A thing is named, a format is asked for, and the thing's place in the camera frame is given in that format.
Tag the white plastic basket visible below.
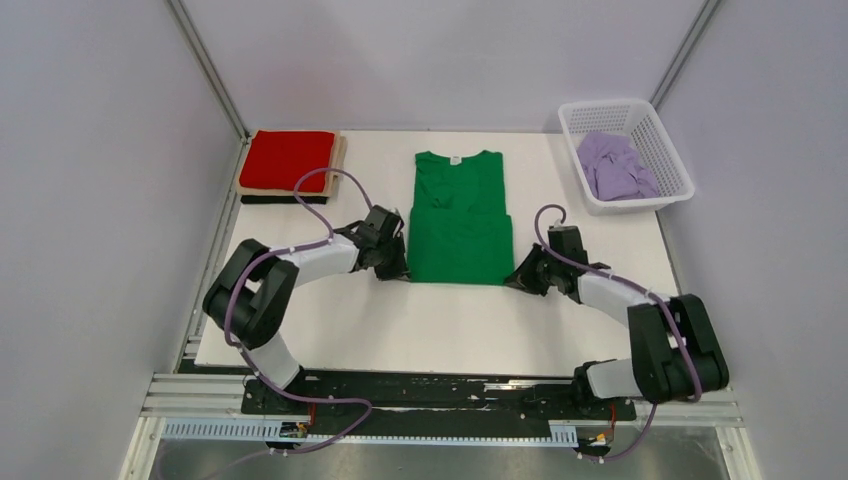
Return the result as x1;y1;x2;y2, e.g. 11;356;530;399
558;99;695;216

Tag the purple t shirt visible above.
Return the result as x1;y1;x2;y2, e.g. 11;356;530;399
576;132;660;202

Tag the folded black t shirt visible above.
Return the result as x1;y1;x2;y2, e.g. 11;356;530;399
240;195;330;205

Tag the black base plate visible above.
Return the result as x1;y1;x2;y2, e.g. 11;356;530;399
241;369;636;437

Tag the green t shirt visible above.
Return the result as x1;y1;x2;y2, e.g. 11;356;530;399
407;150;514;286

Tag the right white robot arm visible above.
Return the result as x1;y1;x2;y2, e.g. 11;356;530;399
504;226;730;418

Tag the folded red t shirt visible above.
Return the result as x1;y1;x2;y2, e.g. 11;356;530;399
237;130;338;194

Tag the aluminium rail frame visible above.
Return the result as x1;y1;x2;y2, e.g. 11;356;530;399
120;374;761;479

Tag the white slotted cable duct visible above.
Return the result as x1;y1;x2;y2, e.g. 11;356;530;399
160;418;579;448

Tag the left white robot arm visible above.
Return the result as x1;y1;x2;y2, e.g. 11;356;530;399
202;205;408;413

